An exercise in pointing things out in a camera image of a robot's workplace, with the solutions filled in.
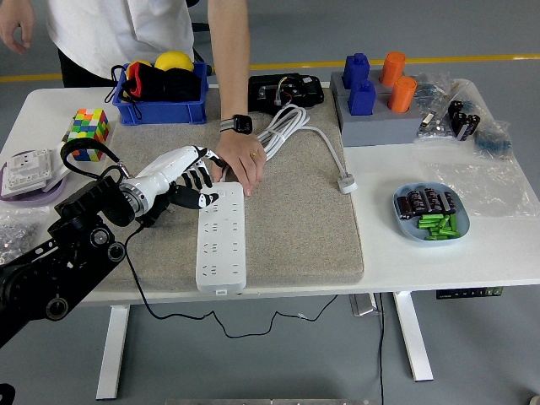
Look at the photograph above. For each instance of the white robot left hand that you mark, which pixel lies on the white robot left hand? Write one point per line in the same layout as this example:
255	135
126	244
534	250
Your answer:
169	169

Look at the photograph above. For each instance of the person's right hand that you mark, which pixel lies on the person's right hand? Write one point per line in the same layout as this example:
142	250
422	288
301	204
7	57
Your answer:
17	25

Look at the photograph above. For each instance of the person's left hand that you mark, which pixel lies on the person's left hand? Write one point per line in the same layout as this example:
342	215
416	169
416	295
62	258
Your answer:
240	156

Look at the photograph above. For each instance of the person's left forearm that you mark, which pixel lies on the person's left forearm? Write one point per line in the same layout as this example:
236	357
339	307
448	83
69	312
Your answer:
230	63

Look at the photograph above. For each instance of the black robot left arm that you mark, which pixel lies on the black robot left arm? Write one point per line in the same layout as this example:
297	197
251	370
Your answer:
84	236

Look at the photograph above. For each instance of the black wristwatch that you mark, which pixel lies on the black wristwatch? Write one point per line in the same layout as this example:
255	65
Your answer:
238	124

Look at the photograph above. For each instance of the blue plastic bin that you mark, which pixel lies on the blue plastic bin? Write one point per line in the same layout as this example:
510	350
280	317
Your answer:
160	111

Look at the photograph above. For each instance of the black pouch with red lining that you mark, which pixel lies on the black pouch with red lining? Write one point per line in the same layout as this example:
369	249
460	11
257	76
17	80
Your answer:
177	86

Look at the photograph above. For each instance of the multicolour puzzle cube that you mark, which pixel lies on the multicolour puzzle cube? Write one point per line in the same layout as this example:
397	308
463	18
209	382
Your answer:
90	126

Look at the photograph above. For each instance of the grey-brown mat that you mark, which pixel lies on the grey-brown mat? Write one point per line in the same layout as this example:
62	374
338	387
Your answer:
295	236

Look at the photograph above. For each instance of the person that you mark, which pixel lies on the person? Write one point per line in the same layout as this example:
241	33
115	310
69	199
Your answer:
118	34

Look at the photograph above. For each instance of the small yellow foam ball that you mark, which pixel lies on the small yellow foam ball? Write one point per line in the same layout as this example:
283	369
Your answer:
141	65

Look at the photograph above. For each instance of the large yellow foam ball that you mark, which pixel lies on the large yellow foam ball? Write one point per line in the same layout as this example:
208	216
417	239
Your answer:
173	61

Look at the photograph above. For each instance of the white folded leaflet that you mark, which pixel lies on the white folded leaflet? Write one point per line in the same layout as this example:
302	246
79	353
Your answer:
59	162

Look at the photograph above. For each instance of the grey block holder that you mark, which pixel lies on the grey block holder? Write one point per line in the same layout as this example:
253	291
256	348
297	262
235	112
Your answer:
337	84
379	126

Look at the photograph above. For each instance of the blue plastic block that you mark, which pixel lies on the blue plastic block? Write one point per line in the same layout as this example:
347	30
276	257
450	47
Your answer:
356	69
362	99

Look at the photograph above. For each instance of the clear bag of metal nuts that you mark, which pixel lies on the clear bag of metal nuts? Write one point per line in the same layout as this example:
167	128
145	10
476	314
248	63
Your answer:
17	232

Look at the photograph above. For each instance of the orange plastic cylinder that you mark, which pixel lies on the orange plastic cylinder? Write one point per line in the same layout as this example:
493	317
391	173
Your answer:
402	95
393	67

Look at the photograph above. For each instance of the black cylindrical cell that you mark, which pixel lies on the black cylindrical cell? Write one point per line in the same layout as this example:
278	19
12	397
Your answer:
431	199
448	201
415	200

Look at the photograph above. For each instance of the light blue tray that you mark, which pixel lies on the light blue tray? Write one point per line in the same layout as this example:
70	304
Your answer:
407	228

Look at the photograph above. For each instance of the white table leg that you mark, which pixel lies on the white table leg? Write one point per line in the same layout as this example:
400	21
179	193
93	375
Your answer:
413	337
113	350

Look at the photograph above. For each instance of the clear bag of metal parts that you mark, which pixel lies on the clear bag of metal parts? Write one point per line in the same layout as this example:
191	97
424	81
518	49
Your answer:
434	126

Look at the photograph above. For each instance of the green cylindrical cell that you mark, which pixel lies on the green cylindrical cell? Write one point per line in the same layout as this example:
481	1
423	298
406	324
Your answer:
429	222
441	235
453	224

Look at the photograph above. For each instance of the clear bag of blue resistors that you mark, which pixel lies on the clear bag of blue resistors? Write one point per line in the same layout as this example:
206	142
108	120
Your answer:
432	90

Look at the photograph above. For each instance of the bag of black capacitors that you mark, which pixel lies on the bag of black capacitors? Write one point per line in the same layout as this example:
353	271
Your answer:
464	120

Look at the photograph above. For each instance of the empty clear plastic bag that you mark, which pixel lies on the empty clear plastic bag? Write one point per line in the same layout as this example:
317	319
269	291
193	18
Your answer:
485	190

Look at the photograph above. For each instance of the clear bag of blue components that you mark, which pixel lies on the clear bag of blue components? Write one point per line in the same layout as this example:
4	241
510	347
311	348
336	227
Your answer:
493	141

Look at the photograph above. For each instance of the black desk control panel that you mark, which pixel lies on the black desk control panel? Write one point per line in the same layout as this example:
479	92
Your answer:
468	293

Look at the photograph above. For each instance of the white wall socket panel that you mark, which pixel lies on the white wall socket panel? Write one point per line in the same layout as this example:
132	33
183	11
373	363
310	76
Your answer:
25	169

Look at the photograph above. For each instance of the metal bracket under table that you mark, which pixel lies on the metal bracket under table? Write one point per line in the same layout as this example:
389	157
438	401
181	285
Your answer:
365	306

